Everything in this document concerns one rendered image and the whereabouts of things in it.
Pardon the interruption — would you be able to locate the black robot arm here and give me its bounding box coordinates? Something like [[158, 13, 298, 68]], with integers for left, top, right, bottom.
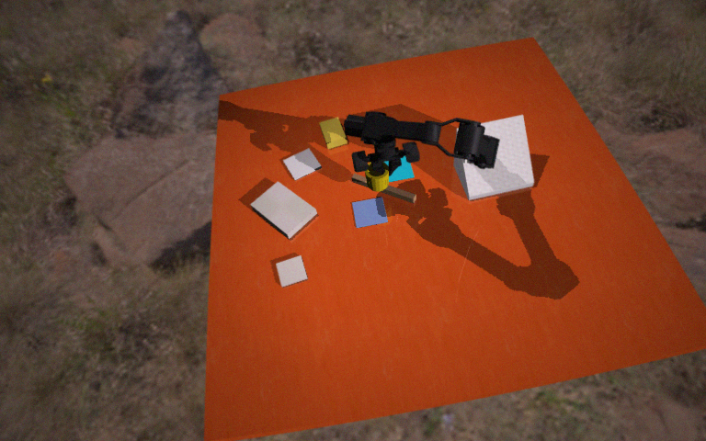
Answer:
[[344, 111, 500, 169]]

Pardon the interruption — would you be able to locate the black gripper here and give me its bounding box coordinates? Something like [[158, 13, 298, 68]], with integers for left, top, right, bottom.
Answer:
[[351, 140, 420, 176]]

